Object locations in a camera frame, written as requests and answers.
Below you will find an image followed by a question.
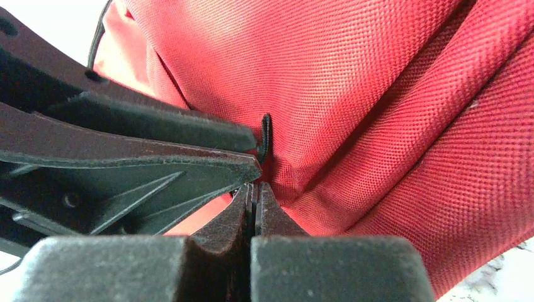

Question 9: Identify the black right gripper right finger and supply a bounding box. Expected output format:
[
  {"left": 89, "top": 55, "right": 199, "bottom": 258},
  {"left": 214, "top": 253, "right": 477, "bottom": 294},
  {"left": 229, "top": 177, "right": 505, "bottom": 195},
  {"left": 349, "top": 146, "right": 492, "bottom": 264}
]
[{"left": 251, "top": 182, "right": 435, "bottom": 301}]

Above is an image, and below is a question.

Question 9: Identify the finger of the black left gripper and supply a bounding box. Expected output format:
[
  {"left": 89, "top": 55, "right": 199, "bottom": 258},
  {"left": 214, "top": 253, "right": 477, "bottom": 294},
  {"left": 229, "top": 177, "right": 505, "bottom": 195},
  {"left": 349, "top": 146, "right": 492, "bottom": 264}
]
[
  {"left": 1, "top": 104, "right": 261, "bottom": 257},
  {"left": 1, "top": 9, "right": 258, "bottom": 152}
]

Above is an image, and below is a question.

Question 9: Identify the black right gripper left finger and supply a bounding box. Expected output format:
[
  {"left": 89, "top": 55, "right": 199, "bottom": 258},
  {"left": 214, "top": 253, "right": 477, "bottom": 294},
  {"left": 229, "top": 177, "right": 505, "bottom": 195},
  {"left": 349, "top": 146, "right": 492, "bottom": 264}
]
[{"left": 13, "top": 184, "right": 257, "bottom": 301}]

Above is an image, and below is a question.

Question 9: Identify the red backpack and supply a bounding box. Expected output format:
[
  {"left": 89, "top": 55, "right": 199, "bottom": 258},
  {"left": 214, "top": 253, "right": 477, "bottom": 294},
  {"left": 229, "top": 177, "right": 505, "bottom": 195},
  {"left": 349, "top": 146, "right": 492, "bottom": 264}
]
[{"left": 92, "top": 1, "right": 533, "bottom": 297}]

